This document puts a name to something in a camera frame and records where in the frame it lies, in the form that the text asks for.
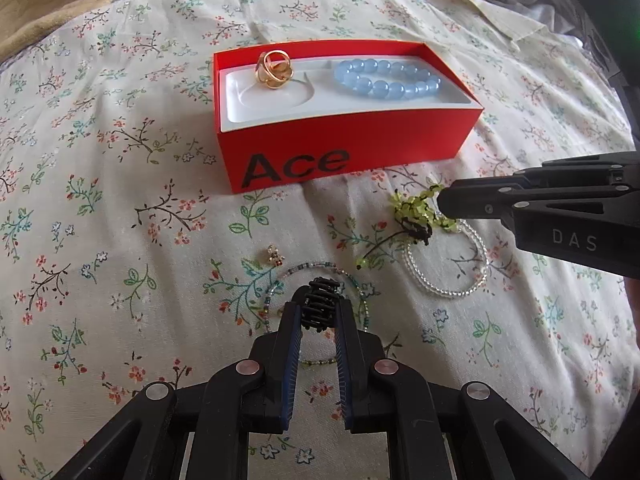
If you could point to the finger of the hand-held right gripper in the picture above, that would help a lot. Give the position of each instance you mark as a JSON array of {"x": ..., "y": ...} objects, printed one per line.
[
  {"x": 550, "y": 230},
  {"x": 590, "y": 170}
]

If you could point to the small gold earring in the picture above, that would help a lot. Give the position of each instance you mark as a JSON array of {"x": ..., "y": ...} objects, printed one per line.
[{"x": 274, "y": 255}]

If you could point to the floral bedsheet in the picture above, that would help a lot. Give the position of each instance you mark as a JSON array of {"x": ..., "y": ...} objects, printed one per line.
[{"x": 125, "y": 210}]

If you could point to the red box with white insert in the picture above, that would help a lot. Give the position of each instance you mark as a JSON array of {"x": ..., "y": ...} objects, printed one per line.
[{"x": 350, "y": 150}]

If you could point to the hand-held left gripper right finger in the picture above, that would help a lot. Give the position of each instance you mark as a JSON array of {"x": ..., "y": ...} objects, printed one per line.
[{"x": 344, "y": 360}]

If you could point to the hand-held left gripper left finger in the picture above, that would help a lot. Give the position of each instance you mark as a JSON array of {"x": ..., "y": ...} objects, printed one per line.
[{"x": 292, "y": 360}]

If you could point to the black hair claw clip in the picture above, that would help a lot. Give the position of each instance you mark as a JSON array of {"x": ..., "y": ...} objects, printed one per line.
[{"x": 317, "y": 305}]

